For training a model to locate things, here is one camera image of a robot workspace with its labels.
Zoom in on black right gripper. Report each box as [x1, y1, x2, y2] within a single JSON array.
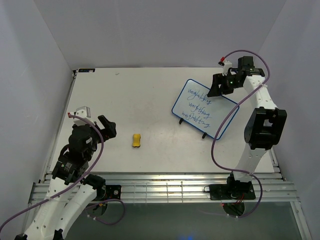
[[206, 72, 241, 97]]

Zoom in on yellow whiteboard eraser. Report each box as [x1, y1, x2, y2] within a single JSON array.
[[132, 133, 141, 148]]

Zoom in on blue framed small whiteboard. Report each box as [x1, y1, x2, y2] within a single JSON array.
[[171, 79, 240, 140]]

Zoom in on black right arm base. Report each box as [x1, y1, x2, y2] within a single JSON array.
[[203, 184, 256, 200]]

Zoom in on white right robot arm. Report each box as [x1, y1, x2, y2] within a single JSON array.
[[207, 56, 287, 199]]

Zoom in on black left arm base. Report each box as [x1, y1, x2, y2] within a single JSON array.
[[94, 185, 122, 201]]

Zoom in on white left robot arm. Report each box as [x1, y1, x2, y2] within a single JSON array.
[[15, 111, 117, 240]]

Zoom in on blue label sticker left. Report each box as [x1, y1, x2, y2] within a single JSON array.
[[78, 68, 96, 73]]

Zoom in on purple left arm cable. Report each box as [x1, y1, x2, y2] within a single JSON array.
[[0, 115, 126, 233]]

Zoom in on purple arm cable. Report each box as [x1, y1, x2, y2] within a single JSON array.
[[198, 49, 272, 219], [0, 115, 126, 233]]

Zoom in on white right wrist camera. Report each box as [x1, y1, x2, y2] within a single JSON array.
[[218, 56, 233, 76]]

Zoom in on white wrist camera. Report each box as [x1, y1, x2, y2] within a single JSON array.
[[67, 106, 95, 127], [218, 56, 233, 76]]

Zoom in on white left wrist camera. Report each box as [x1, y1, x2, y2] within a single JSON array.
[[67, 106, 95, 127]]

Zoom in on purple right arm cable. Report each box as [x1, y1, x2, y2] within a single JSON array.
[[198, 49, 272, 219]]

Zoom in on aluminium table frame rails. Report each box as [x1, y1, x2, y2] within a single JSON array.
[[28, 172, 301, 205]]

